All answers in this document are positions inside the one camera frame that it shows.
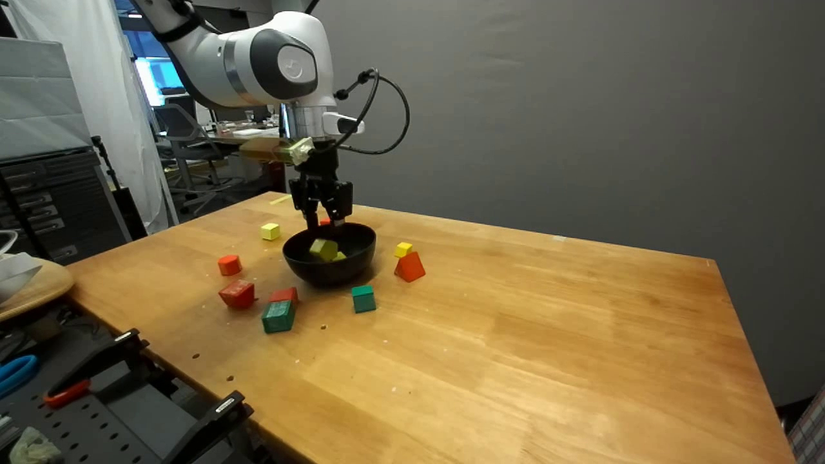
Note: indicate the black equipment rack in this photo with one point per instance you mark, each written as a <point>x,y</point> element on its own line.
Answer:
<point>52,206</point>

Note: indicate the small red wooden block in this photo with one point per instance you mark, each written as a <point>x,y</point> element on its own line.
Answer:
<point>325,222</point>

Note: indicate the black pegboard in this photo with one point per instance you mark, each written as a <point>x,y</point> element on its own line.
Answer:
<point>129,429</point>

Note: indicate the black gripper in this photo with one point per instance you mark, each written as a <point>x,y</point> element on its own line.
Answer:
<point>321,169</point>

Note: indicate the round wooden side table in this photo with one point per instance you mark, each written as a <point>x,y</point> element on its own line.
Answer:
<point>42,298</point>

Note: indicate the tan wrist camera box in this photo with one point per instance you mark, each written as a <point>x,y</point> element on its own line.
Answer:
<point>301,151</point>

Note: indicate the blue computer monitor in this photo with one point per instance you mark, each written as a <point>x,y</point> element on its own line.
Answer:
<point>158,72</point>

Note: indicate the white curtain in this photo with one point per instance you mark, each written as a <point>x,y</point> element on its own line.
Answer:
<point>111,146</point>

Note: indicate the grey cabinet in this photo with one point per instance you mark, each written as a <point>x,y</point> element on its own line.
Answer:
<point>35,93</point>

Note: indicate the black office chair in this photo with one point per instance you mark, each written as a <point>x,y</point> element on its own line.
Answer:
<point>185,151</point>

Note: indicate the orange wooden block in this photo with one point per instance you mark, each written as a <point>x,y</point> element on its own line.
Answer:
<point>410,269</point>

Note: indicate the black bowl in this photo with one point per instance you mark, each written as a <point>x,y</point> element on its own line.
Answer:
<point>330,275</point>

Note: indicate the plaid fabric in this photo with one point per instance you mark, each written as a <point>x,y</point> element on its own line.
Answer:
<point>811,429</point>

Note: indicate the white crumpled object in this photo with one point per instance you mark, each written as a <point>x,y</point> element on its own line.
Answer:
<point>31,447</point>

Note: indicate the white cloth bag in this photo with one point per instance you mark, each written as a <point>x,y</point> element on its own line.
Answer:
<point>17,272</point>

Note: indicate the grey fabric backdrop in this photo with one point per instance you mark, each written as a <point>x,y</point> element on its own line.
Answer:
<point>557,111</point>

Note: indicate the blue scissors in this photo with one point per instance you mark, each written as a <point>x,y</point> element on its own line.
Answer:
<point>17,375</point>

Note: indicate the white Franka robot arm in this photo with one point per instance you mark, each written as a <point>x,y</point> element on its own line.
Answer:
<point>249,64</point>

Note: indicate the yellow tape strip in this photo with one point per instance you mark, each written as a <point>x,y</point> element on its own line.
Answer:
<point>278,200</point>

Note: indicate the green wooden block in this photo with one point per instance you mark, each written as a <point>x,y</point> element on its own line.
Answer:
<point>278,318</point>
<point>364,300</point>

